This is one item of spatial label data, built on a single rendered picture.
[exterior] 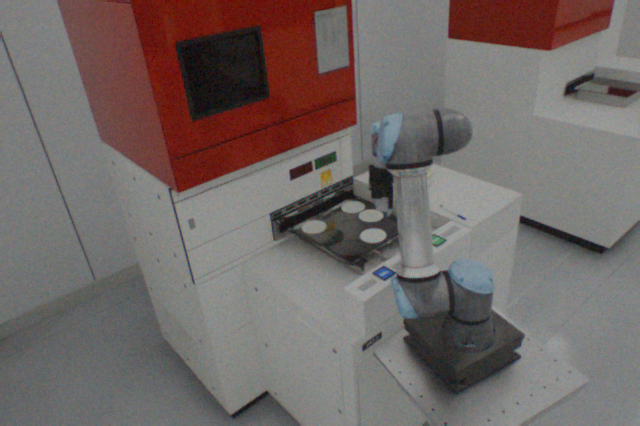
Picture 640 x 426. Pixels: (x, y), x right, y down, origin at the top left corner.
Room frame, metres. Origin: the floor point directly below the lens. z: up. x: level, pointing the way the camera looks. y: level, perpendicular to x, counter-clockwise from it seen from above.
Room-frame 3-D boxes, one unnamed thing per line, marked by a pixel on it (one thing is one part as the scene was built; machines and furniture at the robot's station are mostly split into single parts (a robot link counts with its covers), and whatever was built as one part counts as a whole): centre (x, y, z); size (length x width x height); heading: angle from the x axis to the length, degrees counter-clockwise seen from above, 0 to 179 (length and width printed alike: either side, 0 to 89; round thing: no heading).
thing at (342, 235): (1.67, -0.10, 0.90); 0.34 x 0.34 x 0.01; 39
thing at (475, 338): (1.02, -0.37, 0.96); 0.15 x 0.15 x 0.10
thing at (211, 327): (1.99, 0.41, 0.41); 0.82 x 0.71 x 0.82; 129
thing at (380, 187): (1.59, -0.21, 1.13); 0.09 x 0.08 x 0.12; 90
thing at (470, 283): (1.02, -0.36, 1.07); 0.13 x 0.12 x 0.14; 91
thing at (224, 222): (1.72, 0.19, 1.02); 0.82 x 0.03 x 0.40; 129
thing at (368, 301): (1.34, -0.27, 0.89); 0.55 x 0.09 x 0.14; 129
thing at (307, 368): (1.64, -0.23, 0.41); 0.97 x 0.64 x 0.82; 129
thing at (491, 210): (1.83, -0.46, 0.89); 0.62 x 0.35 x 0.14; 39
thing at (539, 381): (1.00, -0.38, 0.75); 0.45 x 0.44 x 0.13; 26
